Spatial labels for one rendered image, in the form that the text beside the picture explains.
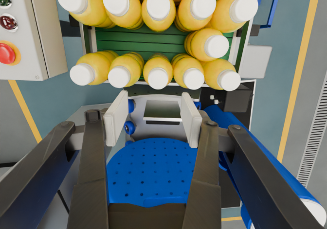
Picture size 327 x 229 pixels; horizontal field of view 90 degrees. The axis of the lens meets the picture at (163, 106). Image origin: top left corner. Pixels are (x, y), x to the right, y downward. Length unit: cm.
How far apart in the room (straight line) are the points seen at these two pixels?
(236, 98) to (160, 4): 31
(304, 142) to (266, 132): 46
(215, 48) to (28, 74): 36
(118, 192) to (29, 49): 32
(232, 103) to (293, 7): 136
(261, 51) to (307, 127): 165
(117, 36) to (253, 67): 45
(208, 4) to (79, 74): 26
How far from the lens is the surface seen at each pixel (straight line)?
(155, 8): 32
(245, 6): 35
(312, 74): 199
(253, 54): 64
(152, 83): 32
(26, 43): 40
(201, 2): 33
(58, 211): 79
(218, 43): 33
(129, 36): 53
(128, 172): 43
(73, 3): 35
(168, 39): 52
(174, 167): 45
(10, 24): 39
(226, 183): 202
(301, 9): 180
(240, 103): 50
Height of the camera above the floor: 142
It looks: 67 degrees down
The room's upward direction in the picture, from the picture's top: 176 degrees clockwise
